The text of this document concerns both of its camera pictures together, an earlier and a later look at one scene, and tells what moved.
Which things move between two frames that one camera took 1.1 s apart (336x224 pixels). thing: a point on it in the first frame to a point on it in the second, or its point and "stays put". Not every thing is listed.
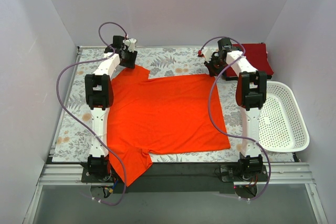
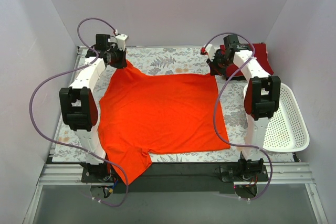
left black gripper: (128, 60) to (118, 62)
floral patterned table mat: (73, 141) stays put
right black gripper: (213, 65) stays put
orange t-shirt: (149, 115) stays put
